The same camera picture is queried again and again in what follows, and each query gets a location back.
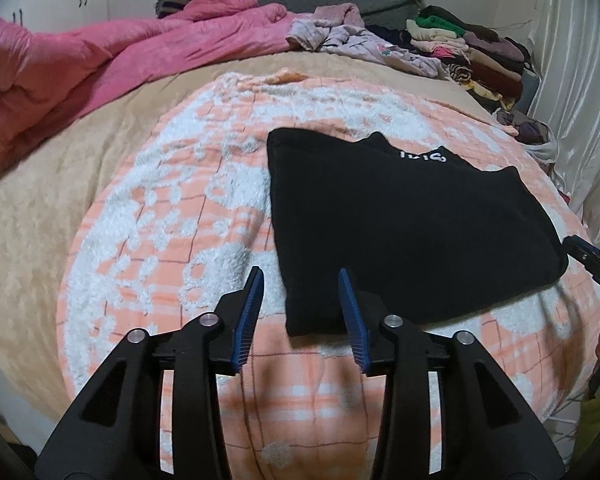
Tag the dark striped cloth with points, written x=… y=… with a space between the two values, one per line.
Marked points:
x=177 y=2

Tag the black and orange knit sweater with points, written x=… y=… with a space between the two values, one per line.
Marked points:
x=410 y=230

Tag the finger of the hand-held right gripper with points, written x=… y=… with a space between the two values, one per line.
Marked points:
x=597 y=262

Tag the orange and white patterned blanket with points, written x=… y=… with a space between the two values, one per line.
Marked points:
x=190 y=240

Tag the lilac printed garment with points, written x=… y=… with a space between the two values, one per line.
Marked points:
x=360 y=45

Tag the pink quilt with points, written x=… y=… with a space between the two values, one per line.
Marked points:
x=80 y=70

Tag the pink fuzzy garment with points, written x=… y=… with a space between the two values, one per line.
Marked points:
x=337 y=14

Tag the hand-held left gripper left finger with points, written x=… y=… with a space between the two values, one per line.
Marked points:
x=243 y=330

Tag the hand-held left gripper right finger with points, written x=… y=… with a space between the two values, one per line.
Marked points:
x=354 y=325

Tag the pile of folded clothes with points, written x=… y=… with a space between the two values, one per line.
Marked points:
x=475 y=55

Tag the small orange fabric scrap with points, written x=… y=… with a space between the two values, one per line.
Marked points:
x=287 y=77

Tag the white satin curtain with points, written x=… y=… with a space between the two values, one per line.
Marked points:
x=580 y=85

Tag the heap of dark purple clothes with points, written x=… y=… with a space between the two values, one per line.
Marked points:
x=527 y=130

